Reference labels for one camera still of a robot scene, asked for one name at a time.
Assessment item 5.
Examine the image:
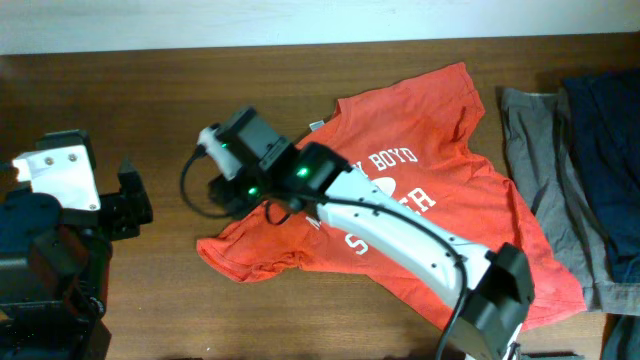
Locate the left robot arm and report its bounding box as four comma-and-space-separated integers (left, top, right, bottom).
1, 130, 153, 360

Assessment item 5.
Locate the grey garment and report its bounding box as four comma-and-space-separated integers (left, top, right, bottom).
501, 88, 639, 316

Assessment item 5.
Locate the red printed t-shirt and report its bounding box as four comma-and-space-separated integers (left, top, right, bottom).
197, 63, 586, 329

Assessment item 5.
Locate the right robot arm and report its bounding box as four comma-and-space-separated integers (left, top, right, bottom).
197, 107, 534, 359

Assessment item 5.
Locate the navy blue garment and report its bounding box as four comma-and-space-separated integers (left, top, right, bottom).
563, 69, 639, 283

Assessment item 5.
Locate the blue-grey garment at corner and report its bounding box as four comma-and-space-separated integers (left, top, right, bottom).
601, 316, 639, 360

